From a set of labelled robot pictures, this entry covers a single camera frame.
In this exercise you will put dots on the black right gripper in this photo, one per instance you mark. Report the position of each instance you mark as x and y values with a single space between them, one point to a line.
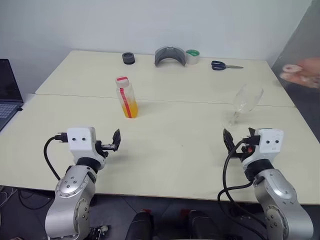
253 141

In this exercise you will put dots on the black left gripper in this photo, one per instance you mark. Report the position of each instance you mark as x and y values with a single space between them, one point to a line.
103 147

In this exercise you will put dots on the orange juice bottle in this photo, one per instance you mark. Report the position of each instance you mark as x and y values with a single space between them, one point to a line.
130 107

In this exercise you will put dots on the clear wine glass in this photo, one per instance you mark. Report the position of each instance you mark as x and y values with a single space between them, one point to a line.
246 100

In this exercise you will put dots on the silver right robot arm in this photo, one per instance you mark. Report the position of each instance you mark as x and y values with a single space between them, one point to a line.
277 190

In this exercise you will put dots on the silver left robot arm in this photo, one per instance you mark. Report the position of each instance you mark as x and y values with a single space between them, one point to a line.
72 190

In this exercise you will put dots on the person's hand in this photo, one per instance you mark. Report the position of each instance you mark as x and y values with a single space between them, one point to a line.
306 73

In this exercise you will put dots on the white bottle cap red tape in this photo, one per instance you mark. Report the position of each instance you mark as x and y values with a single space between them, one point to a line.
122 81

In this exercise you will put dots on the black round cap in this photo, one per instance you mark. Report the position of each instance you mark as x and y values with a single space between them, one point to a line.
128 58

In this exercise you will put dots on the dark rounded shape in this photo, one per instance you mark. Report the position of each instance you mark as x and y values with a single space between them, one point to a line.
203 225
140 225

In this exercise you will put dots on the clear tape roll green core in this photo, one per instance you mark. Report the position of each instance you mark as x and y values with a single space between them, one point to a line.
192 58

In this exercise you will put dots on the grey curved visor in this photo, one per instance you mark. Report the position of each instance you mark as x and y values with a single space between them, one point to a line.
160 58

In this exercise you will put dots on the dark laptop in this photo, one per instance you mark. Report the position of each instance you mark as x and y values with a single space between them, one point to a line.
8 87

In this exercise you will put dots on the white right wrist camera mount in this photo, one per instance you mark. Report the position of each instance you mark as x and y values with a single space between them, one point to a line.
271 143

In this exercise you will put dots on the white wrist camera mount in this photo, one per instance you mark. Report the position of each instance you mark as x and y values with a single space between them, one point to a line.
80 140
271 143

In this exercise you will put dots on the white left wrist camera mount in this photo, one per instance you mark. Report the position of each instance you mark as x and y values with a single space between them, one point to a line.
80 140

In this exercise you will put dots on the black bracket with white knob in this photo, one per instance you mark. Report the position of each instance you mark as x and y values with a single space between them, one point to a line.
98 232

